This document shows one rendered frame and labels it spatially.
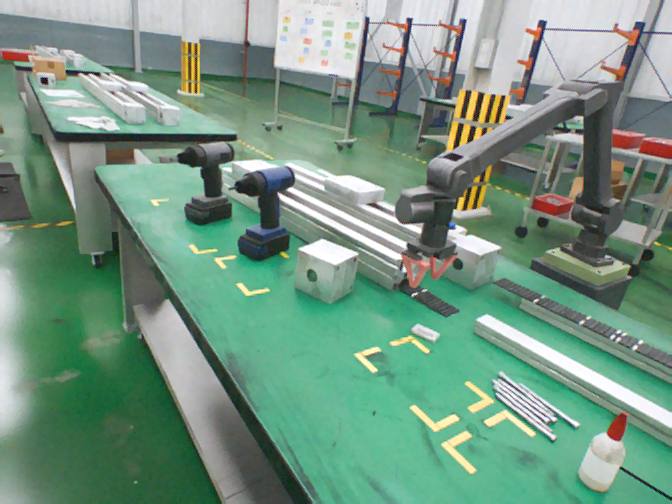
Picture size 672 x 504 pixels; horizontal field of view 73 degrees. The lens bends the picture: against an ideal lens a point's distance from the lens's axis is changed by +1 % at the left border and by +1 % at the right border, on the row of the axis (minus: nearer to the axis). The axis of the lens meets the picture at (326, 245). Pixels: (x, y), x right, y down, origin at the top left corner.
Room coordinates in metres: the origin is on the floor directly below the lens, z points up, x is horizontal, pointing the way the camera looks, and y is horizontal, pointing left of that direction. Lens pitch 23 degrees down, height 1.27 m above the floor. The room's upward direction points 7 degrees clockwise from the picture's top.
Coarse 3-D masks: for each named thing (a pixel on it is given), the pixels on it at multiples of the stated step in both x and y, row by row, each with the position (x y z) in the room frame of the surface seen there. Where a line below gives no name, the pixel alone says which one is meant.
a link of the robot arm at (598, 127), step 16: (576, 80) 1.13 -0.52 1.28; (592, 80) 1.14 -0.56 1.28; (608, 96) 1.10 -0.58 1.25; (592, 112) 1.13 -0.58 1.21; (608, 112) 1.13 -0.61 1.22; (592, 128) 1.14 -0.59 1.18; (608, 128) 1.14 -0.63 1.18; (592, 144) 1.15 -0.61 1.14; (608, 144) 1.15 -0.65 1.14; (592, 160) 1.16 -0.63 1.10; (608, 160) 1.17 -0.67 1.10; (592, 176) 1.17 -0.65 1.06; (608, 176) 1.18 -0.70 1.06; (592, 192) 1.18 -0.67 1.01; (608, 192) 1.19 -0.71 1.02; (576, 208) 1.24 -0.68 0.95; (608, 208) 1.16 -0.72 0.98; (608, 224) 1.17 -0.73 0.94
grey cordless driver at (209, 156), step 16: (208, 144) 1.24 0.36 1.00; (224, 144) 1.28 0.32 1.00; (176, 160) 1.15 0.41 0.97; (192, 160) 1.17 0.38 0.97; (208, 160) 1.21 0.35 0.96; (224, 160) 1.26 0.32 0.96; (208, 176) 1.23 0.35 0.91; (208, 192) 1.23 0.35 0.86; (192, 208) 1.20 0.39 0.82; (208, 208) 1.20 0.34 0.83; (224, 208) 1.25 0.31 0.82
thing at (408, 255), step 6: (402, 252) 0.91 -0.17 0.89; (408, 252) 0.91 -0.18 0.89; (414, 252) 0.91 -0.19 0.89; (402, 258) 0.91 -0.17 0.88; (408, 258) 0.90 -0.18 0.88; (414, 258) 0.88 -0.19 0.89; (420, 258) 0.89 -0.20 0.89; (408, 264) 0.91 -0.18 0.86; (414, 264) 0.89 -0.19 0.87; (420, 264) 0.87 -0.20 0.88; (426, 264) 0.87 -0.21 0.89; (408, 270) 0.91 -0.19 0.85; (420, 270) 0.88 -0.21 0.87; (426, 270) 0.88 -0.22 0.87; (408, 276) 0.91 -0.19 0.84; (420, 276) 0.88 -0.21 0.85; (414, 282) 0.90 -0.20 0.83
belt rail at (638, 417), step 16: (480, 320) 0.80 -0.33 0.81; (496, 320) 0.81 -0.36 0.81; (496, 336) 0.77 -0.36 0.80; (512, 336) 0.76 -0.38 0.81; (512, 352) 0.74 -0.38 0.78; (528, 352) 0.72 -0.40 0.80; (544, 352) 0.71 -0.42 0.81; (544, 368) 0.69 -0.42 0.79; (560, 368) 0.68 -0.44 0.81; (576, 368) 0.68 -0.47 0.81; (576, 384) 0.66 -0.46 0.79; (592, 384) 0.64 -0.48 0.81; (608, 384) 0.64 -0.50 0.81; (592, 400) 0.63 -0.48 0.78; (608, 400) 0.62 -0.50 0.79; (624, 400) 0.61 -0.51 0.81; (640, 400) 0.61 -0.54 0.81; (640, 416) 0.58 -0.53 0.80; (656, 416) 0.58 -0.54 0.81; (656, 432) 0.56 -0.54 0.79
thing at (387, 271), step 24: (288, 192) 1.35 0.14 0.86; (288, 216) 1.23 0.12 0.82; (312, 216) 1.15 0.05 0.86; (336, 216) 1.19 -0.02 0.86; (312, 240) 1.14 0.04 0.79; (336, 240) 1.07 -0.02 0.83; (360, 240) 1.02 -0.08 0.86; (384, 240) 1.05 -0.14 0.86; (360, 264) 1.01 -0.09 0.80; (384, 264) 0.95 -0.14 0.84
